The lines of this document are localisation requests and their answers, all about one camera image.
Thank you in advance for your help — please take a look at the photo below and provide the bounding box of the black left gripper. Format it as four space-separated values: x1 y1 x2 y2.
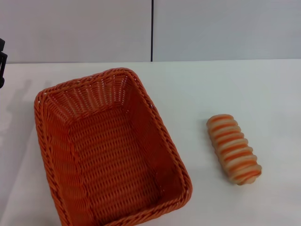
0 38 8 89

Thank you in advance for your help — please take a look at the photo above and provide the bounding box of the orange woven plastic basket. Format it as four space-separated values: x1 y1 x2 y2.
33 67 193 226

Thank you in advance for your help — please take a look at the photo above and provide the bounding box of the orange striped spiral bread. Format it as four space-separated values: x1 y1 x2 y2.
206 113 262 186

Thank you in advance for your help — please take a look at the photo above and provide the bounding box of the black vertical wall seam strip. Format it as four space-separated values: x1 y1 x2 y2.
150 0 155 63

